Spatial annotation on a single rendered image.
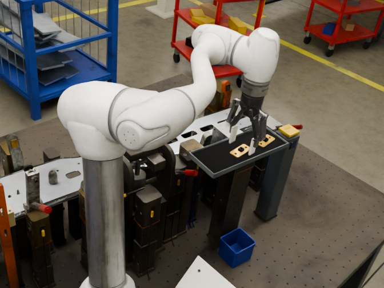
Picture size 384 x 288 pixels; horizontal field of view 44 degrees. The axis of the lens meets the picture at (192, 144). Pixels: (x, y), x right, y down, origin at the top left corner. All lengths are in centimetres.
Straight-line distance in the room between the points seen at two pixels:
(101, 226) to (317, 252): 110
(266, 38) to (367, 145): 285
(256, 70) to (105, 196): 61
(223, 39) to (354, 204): 120
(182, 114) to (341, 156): 299
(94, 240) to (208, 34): 71
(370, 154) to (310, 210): 192
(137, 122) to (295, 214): 135
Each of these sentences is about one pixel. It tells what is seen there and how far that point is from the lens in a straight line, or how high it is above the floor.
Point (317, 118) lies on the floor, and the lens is 436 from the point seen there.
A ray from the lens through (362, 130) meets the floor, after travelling 439.
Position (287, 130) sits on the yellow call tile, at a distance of 188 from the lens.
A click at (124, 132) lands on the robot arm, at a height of 158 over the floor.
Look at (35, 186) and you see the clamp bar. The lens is 151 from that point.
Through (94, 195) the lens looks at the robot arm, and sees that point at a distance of 120.
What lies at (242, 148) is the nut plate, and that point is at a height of 117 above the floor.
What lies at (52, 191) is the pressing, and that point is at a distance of 172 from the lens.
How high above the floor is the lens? 215
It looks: 36 degrees down
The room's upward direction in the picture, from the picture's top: 8 degrees clockwise
